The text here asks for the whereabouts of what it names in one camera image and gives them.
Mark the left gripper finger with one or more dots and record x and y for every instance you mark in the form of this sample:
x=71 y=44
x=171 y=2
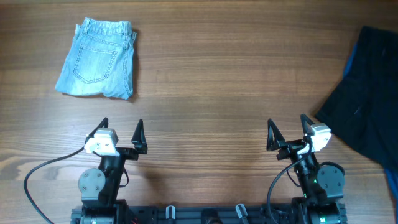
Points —
x=139 y=139
x=103 y=124

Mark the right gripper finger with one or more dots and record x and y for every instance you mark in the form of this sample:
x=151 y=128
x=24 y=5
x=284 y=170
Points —
x=307 y=124
x=275 y=139

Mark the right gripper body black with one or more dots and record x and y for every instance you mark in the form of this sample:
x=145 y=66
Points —
x=291 y=148

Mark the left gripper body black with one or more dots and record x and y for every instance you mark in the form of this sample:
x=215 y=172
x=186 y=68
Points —
x=128 y=154

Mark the black shorts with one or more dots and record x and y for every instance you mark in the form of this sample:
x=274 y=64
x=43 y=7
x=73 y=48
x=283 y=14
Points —
x=362 y=109

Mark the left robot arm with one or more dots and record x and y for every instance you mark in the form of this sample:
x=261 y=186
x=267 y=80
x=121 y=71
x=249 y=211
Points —
x=99 y=187

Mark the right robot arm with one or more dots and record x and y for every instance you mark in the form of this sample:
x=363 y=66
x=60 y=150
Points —
x=321 y=183

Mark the folded light blue jeans shorts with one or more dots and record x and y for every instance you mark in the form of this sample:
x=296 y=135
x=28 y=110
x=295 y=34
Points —
x=100 y=60

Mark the blue garment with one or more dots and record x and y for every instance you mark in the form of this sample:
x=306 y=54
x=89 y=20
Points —
x=391 y=176

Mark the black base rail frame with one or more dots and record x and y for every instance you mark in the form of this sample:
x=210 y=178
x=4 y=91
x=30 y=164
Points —
x=205 y=214

